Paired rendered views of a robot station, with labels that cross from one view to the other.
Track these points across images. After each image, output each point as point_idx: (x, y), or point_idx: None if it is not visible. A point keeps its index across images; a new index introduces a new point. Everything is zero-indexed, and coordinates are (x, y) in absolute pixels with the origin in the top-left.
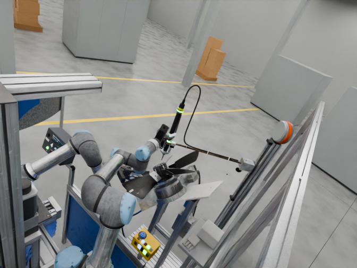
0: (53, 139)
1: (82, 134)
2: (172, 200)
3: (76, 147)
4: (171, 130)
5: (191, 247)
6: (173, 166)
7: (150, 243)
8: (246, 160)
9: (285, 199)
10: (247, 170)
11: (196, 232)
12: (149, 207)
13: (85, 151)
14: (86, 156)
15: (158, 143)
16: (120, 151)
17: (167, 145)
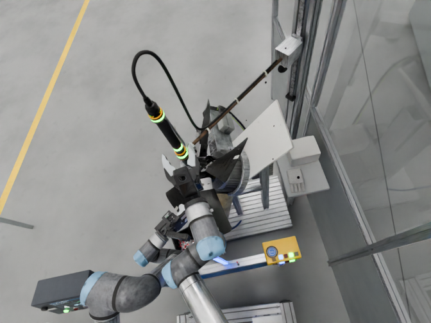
0: (58, 304)
1: (93, 297)
2: (247, 181)
3: (112, 312)
4: (174, 145)
5: (303, 186)
6: (203, 147)
7: (287, 249)
8: (285, 46)
9: None
10: (296, 58)
11: (287, 165)
12: (229, 207)
13: (131, 308)
14: (140, 306)
15: (202, 204)
16: (178, 272)
17: (186, 159)
